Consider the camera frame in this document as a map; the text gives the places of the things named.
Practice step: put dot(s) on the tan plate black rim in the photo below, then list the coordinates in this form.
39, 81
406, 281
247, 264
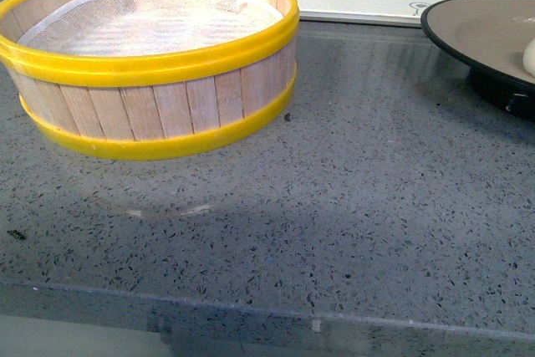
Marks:
489, 36

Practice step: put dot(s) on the bamboo steamer yellow bands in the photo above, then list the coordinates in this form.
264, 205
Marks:
151, 107

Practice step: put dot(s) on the white steamer liner cloth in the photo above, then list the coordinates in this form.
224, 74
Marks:
124, 28

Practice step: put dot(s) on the white steamed bun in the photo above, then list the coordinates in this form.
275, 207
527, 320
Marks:
528, 58

